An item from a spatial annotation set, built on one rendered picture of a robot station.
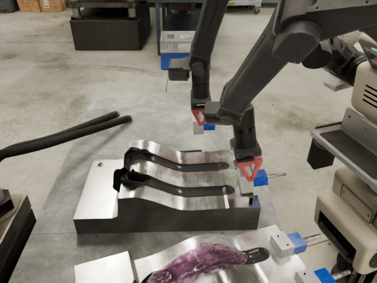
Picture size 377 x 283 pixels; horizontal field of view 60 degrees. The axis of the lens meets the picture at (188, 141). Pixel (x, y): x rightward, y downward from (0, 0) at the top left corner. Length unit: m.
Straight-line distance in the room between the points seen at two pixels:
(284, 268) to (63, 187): 0.71
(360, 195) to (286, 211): 1.18
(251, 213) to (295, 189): 1.46
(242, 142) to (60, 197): 0.59
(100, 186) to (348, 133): 0.72
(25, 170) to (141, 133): 1.48
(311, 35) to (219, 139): 0.93
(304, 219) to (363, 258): 1.13
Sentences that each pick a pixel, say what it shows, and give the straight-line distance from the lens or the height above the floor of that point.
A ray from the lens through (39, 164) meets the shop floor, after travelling 2.70.
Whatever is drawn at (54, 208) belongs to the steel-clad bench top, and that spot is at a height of 0.80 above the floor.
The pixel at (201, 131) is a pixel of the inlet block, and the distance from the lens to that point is 1.13.
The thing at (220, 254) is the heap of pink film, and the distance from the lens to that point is 0.77.
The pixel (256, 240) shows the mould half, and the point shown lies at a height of 0.85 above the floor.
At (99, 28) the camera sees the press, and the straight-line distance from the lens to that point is 4.78.
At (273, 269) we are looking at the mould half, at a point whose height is 0.86.
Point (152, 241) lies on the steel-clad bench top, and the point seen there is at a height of 0.80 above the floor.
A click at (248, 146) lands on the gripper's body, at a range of 0.85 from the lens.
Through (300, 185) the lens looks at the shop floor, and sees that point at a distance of 2.41.
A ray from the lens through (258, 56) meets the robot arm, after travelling 0.53.
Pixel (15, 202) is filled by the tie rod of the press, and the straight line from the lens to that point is 1.16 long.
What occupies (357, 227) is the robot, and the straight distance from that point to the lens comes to 1.07.
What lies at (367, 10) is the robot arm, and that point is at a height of 1.44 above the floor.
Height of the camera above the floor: 1.52
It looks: 34 degrees down
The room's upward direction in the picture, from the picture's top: straight up
